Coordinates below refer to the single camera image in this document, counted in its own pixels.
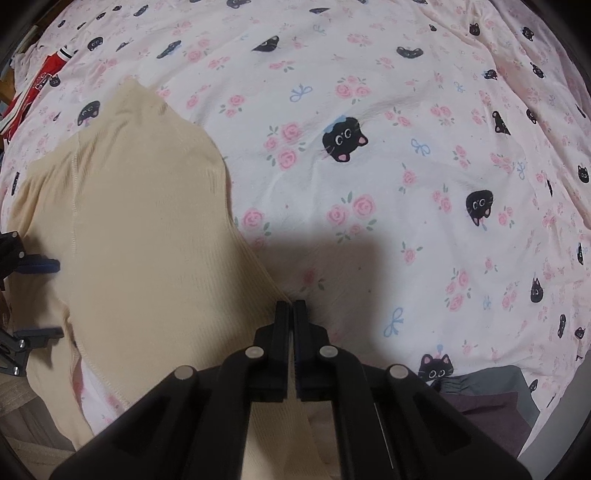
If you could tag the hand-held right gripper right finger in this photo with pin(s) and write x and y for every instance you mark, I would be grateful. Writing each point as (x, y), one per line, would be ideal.
(301, 332)

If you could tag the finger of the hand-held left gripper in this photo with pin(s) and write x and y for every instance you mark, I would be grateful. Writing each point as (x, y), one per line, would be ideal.
(44, 332)
(41, 266)

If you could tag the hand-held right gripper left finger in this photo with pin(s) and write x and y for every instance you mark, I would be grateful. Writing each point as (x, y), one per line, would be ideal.
(281, 332)

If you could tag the beige knit garment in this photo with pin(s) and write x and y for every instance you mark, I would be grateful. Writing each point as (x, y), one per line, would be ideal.
(138, 230)

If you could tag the red and white garment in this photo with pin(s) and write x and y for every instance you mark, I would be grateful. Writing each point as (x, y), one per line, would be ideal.
(41, 87)

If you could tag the pink cat print blanket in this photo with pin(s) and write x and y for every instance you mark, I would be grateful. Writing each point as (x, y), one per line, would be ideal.
(369, 161)

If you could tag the grey and purple garment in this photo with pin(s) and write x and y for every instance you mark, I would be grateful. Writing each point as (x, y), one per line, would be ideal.
(489, 406)

